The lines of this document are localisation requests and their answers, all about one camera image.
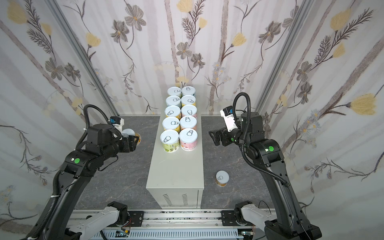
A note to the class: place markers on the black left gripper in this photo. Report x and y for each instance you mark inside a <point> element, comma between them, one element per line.
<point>130,144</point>

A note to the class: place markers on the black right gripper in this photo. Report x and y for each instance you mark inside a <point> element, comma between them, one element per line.
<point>221,137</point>

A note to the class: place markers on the pink label can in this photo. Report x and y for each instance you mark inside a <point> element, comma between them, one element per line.
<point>188,139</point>

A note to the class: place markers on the red label can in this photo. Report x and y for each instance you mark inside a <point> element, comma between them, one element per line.
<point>188,122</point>

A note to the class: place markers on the orange label can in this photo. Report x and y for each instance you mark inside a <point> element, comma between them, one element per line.
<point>222,178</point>

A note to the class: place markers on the yellow label can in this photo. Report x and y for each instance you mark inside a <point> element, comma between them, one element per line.
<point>171,123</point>
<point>188,100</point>

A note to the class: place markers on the teal brown label can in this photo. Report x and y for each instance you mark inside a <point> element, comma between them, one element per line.
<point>188,90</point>

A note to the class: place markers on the green label can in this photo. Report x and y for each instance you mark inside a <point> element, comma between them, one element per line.
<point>174,91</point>

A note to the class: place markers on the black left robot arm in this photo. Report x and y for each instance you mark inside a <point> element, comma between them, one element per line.
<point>98,143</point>

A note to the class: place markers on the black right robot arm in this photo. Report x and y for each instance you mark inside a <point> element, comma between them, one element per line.
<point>245,129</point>

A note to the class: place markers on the grey metal counter cabinet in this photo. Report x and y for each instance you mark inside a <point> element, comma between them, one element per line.
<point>176,179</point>

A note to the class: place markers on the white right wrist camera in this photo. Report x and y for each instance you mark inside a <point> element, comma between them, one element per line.
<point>228,115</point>

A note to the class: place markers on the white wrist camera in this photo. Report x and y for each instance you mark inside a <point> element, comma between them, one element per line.
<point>117,122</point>
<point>228,115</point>

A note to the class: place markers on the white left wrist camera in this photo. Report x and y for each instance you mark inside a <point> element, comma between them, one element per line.
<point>117,122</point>

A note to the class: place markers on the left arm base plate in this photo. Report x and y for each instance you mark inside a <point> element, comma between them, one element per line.
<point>133,219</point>

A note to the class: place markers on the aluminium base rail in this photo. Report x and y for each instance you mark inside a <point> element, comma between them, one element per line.
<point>182,219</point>

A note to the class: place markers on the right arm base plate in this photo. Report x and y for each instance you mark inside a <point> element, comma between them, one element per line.
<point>229,219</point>

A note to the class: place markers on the white slotted cable duct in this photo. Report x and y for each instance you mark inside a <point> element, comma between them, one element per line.
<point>174,234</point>

